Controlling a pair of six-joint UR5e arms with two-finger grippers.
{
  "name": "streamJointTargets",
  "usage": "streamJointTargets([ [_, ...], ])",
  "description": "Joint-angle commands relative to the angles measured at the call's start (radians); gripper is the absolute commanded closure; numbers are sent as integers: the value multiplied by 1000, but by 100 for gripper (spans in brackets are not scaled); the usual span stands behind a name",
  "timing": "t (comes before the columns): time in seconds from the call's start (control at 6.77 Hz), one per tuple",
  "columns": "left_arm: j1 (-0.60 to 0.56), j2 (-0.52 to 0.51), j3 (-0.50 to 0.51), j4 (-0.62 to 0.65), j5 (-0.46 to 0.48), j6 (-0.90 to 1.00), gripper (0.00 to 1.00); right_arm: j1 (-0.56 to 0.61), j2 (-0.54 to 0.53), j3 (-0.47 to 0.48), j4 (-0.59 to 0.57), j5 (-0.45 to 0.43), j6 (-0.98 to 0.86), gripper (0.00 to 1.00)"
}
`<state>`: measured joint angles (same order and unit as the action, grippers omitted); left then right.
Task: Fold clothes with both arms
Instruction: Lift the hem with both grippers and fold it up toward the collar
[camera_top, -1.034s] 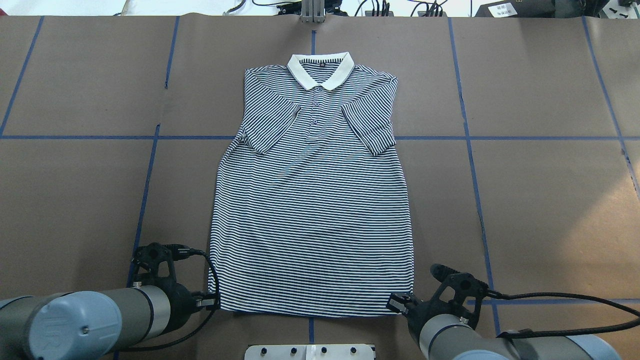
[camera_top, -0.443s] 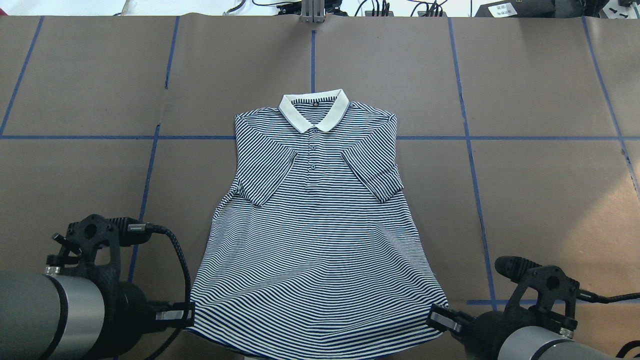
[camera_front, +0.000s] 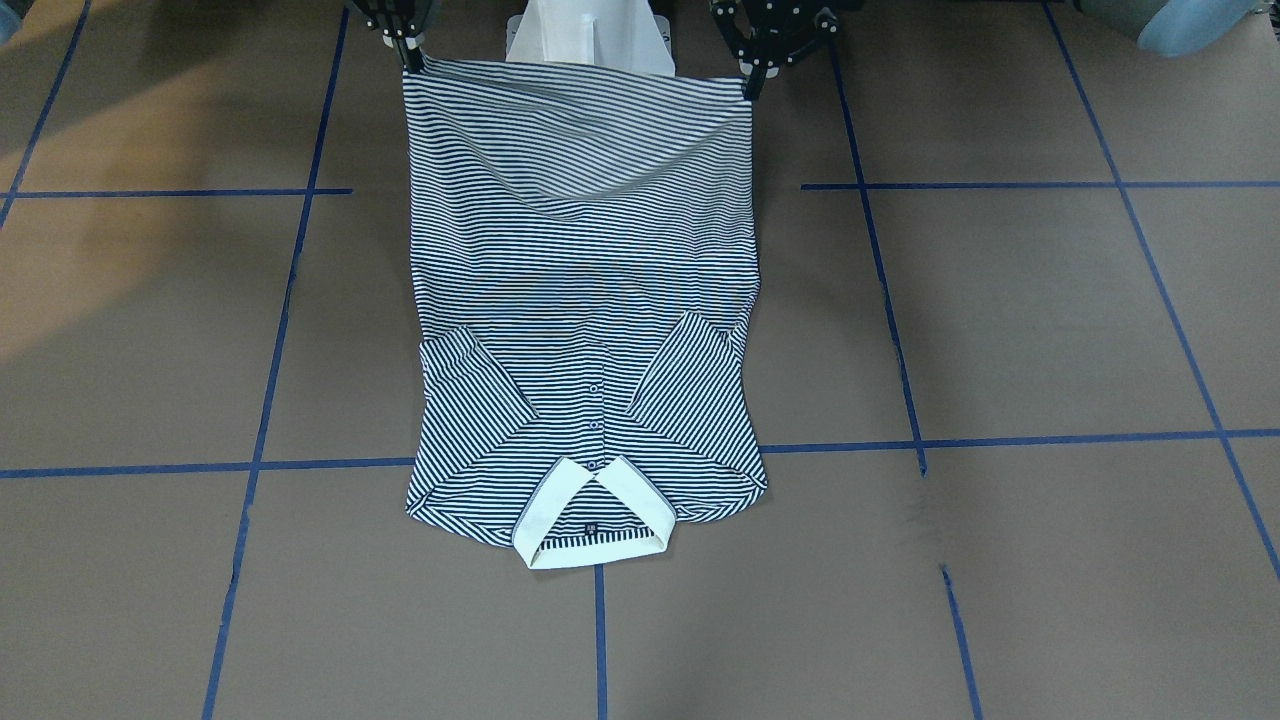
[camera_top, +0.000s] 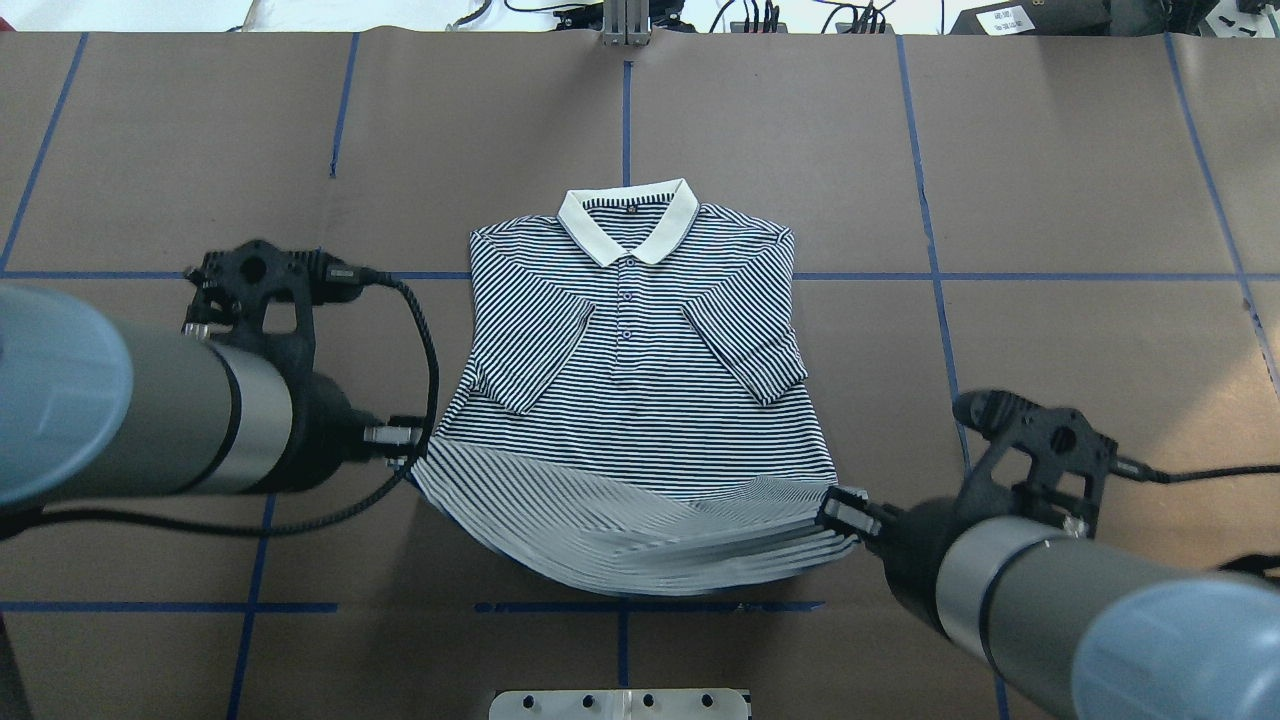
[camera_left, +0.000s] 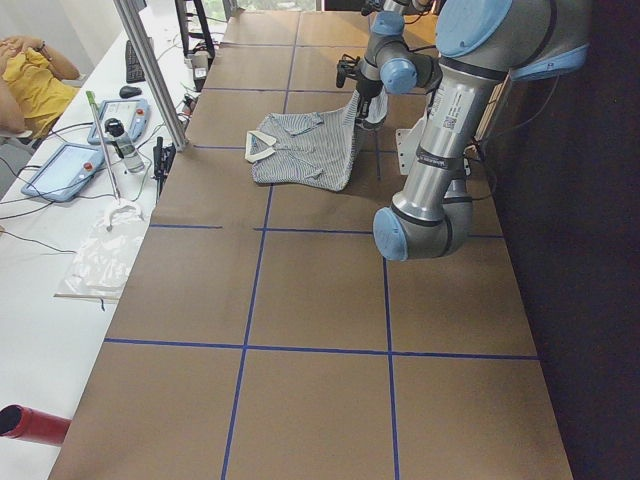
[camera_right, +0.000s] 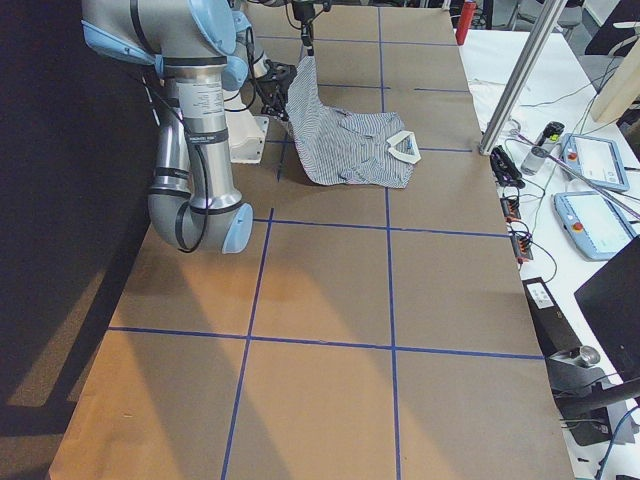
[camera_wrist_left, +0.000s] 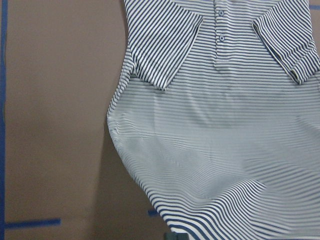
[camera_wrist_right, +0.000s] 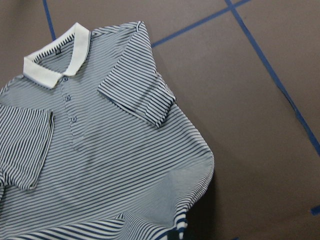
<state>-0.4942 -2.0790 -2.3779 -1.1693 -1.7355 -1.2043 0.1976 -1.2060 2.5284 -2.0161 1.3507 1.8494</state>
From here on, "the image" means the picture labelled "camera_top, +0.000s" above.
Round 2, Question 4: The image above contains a grey box with label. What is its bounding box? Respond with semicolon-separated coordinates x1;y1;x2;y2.
946;1;1112;37

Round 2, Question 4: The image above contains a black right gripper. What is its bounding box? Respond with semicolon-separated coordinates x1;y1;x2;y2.
815;486;906;553

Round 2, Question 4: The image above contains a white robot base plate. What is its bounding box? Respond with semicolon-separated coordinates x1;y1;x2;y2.
488;688;754;719

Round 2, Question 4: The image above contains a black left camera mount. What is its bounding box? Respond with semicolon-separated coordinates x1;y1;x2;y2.
182;238;372;380

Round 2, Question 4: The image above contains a brown paper table cover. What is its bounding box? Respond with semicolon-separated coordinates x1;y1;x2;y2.
3;28;1277;719

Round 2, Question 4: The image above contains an aluminium frame post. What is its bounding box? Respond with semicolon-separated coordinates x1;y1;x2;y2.
600;0;652;47

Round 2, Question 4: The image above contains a blue tape line lengthwise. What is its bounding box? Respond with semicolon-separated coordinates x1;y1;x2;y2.
893;35;1012;719

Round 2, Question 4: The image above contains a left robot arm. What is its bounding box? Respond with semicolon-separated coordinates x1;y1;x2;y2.
3;281;440;539

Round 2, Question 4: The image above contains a blue white striped polo shirt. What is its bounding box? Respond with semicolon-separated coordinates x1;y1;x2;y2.
412;179;859;597

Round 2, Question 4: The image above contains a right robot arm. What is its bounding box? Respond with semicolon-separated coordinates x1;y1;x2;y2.
817;487;1279;719

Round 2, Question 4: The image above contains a black camera cable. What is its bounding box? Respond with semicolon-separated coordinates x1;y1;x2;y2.
1116;456;1280;487
20;268;442;541

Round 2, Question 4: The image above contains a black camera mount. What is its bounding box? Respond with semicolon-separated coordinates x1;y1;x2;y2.
952;389;1117;539
182;238;372;380

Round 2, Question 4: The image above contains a black left camera cable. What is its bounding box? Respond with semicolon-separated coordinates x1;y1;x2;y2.
20;268;442;541

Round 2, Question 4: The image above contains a black right camera cable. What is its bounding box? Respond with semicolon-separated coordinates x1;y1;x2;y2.
1116;456;1280;487

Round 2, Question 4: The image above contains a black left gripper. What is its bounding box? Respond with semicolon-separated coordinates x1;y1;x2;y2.
340;410;430;468

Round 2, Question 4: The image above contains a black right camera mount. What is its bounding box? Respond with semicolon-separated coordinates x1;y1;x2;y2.
952;389;1117;539

